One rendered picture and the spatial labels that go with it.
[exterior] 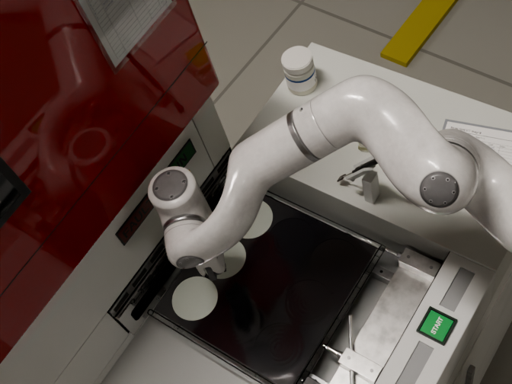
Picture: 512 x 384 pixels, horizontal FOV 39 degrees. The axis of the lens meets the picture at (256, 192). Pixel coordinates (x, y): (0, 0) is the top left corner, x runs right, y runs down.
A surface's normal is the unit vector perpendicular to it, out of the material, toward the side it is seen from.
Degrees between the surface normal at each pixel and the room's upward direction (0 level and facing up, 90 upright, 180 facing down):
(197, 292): 0
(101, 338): 90
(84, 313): 90
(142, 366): 0
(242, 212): 72
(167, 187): 0
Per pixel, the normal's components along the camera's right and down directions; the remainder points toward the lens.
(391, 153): -0.81, -0.08
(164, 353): -0.20, -0.51
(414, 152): -0.65, -0.35
